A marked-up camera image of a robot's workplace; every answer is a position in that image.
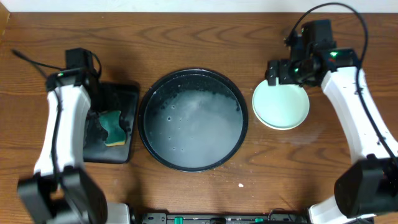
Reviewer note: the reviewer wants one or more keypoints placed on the green yellow sponge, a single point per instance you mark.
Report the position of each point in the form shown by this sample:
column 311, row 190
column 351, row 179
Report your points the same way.
column 109, row 121

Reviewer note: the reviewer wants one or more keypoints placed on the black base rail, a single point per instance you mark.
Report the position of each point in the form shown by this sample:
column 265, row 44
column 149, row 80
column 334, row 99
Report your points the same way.
column 275, row 216

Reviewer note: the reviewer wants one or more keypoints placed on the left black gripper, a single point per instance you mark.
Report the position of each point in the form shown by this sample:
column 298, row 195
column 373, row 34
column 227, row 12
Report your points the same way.
column 94, row 116

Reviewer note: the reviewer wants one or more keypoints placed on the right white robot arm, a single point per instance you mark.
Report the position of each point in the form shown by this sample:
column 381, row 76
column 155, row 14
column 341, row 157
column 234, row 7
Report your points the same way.
column 369, row 187

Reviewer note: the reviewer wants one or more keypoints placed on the yellow plate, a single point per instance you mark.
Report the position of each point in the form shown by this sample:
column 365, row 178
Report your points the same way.
column 283, row 113

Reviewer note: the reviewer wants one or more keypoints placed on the black rectangular tray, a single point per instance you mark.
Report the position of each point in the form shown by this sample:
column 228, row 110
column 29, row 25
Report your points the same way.
column 94, row 148

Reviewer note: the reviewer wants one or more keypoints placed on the mint plate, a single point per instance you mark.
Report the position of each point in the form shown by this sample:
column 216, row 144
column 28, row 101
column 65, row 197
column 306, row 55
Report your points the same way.
column 278, row 90

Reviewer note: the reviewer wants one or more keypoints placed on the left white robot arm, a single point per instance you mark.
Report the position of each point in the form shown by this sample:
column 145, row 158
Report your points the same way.
column 60, row 190

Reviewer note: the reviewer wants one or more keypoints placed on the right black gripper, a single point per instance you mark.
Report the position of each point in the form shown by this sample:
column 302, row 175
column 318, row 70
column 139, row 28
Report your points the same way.
column 282, row 66

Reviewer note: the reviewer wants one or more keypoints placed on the black round tray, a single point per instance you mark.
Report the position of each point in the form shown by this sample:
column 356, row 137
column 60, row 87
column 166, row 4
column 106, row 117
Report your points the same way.
column 193, row 120

